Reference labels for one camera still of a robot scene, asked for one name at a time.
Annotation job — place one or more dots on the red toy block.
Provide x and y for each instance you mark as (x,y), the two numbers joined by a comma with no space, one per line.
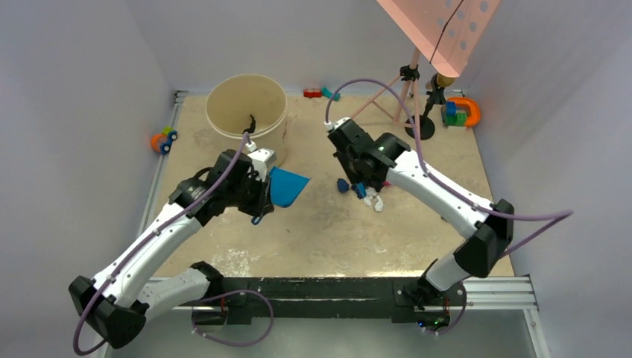
(312,93)

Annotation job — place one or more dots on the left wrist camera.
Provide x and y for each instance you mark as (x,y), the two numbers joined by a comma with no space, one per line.
(263,159)

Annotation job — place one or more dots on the orange wheeled toy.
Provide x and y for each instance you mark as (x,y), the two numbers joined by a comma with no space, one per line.
(163,141)

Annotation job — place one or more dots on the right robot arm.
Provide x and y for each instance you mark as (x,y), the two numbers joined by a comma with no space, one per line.
(485,226)

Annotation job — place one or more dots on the orange ring toy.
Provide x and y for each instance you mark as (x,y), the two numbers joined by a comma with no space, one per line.
(469,107)

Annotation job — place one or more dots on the black microphone stand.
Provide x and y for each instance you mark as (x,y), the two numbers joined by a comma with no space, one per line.
(435,92)

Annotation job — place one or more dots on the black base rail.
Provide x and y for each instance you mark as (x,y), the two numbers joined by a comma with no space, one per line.
(398,299)

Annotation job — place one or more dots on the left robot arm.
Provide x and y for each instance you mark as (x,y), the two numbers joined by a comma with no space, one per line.
(119,301)

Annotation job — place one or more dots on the blue dustpan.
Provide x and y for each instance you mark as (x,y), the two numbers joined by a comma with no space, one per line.
(280,188)

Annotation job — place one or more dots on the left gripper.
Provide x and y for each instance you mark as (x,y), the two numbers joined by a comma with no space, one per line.
(261,204)

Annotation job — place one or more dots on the white scrap left of dustpan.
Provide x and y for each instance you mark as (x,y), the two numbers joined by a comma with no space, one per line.
(373,200)

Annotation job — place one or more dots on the long black paper strip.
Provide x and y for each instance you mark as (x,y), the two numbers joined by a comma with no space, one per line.
(251,128)

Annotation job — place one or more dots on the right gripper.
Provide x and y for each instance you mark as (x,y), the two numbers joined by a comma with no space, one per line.
(354,177)

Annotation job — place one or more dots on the dark blue paper scrap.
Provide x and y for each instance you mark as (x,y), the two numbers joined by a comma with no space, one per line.
(342,185)

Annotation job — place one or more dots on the pink music stand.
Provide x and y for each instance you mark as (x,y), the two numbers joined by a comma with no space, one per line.
(444,35)

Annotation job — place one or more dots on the blue hand brush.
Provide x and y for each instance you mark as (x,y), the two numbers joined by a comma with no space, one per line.
(359,190)

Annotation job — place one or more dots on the beige plastic bucket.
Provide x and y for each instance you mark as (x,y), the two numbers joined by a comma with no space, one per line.
(230,103)

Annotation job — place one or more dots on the green blue toy blocks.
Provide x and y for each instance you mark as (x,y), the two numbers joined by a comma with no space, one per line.
(453,115)

